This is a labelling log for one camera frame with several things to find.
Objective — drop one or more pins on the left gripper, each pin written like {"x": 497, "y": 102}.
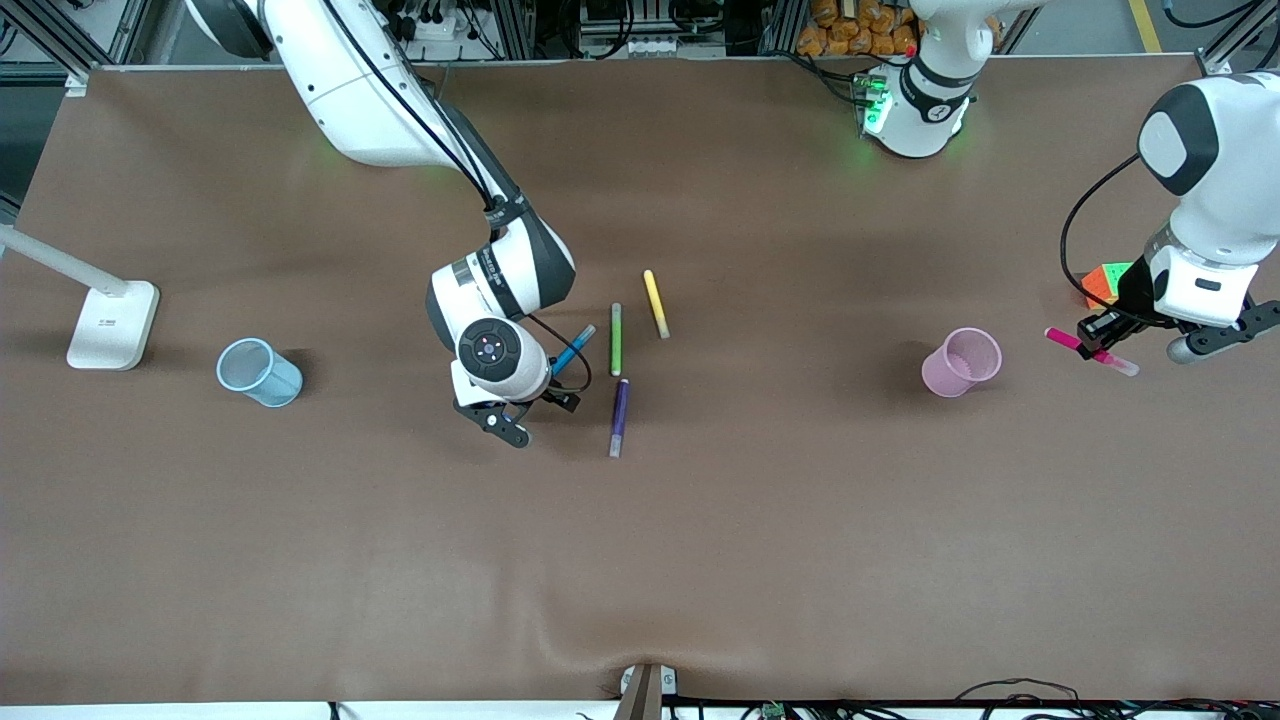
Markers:
{"x": 1134, "y": 295}

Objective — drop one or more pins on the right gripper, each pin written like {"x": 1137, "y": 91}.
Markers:
{"x": 560, "y": 399}

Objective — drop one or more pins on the pink marker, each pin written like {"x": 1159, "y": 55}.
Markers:
{"x": 1062, "y": 339}

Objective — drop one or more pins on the blue marker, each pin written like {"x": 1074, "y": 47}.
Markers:
{"x": 578, "y": 345}

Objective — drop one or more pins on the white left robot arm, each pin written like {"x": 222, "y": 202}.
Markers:
{"x": 1220, "y": 200}

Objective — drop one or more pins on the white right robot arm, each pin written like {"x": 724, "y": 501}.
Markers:
{"x": 350, "y": 90}

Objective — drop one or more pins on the colourful puzzle cube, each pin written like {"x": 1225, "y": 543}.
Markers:
{"x": 1100, "y": 282}

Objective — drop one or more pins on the purple marker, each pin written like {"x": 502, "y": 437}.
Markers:
{"x": 620, "y": 410}

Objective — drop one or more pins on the green marker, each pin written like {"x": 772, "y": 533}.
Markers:
{"x": 616, "y": 340}

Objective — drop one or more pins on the yellow marker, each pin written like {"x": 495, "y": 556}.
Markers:
{"x": 655, "y": 300}

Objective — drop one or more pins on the pink mesh cup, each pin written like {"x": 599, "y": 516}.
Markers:
{"x": 945, "y": 375}

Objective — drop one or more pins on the brown table cover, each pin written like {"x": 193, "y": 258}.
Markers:
{"x": 640, "y": 540}

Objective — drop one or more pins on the light blue mesh cup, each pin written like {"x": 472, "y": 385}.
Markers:
{"x": 275, "y": 385}

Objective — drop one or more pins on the metal table edge clamp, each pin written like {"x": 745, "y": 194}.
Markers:
{"x": 648, "y": 690}

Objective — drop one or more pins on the white power strip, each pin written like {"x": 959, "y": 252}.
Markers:
{"x": 440, "y": 25}

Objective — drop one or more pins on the white desk lamp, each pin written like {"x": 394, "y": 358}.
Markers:
{"x": 112, "y": 325}

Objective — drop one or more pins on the aluminium frame profile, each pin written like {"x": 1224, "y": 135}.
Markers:
{"x": 75, "y": 45}
{"x": 1235, "y": 45}

